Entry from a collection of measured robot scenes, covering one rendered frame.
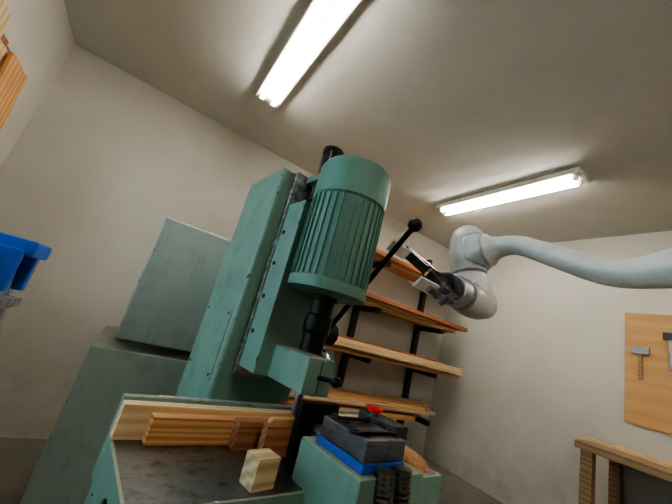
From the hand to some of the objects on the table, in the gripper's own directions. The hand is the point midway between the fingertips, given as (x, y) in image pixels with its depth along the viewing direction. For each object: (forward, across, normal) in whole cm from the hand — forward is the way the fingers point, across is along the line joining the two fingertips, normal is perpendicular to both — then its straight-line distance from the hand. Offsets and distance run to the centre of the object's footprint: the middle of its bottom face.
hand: (405, 263), depth 73 cm
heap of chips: (-11, -28, -31) cm, 43 cm away
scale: (+14, -15, -36) cm, 41 cm away
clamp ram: (+14, -29, -30) cm, 44 cm away
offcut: (+27, -32, -28) cm, 50 cm away
